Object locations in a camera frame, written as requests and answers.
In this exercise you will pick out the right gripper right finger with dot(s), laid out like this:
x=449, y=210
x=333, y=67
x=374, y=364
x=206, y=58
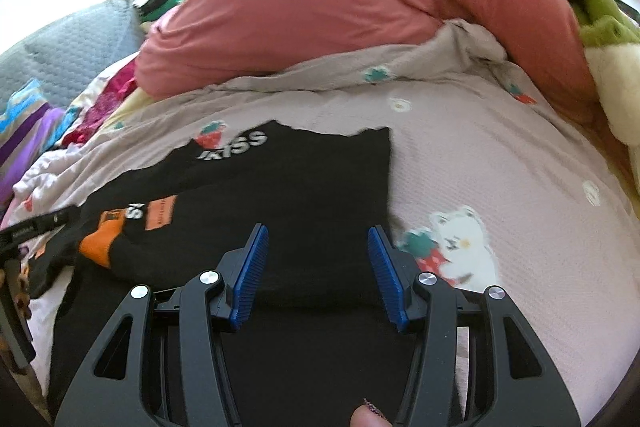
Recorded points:
x=476, y=360

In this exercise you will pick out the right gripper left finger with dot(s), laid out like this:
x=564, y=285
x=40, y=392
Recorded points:
x=160, y=352

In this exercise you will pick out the black long sleeve shirt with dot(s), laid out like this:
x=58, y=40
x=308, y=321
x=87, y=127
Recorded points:
x=318, y=341

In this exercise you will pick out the stack of folded clothes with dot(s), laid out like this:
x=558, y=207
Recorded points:
x=152, y=10

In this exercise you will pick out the left hand fingers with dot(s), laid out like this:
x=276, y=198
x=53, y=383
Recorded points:
x=15, y=300

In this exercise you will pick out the right hand thumb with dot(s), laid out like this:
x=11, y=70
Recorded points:
x=368, y=415

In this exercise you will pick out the striped purple blue pillow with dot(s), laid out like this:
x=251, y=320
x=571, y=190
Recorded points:
x=30, y=125

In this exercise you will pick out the grey quilted headboard cushion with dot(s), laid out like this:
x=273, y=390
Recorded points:
x=66, y=55

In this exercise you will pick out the pink strawberry bear quilt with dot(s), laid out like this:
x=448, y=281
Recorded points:
x=488, y=185

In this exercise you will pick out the magenta red cloth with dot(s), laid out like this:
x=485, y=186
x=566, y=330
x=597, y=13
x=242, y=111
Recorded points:
x=118, y=82

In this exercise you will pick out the cream fleece blanket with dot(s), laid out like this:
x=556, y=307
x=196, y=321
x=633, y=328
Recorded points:
x=615, y=70

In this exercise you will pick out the green plush garment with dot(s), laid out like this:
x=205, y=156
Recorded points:
x=603, y=23

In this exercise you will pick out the salmon pink duvet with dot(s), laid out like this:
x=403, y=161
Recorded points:
x=202, y=42

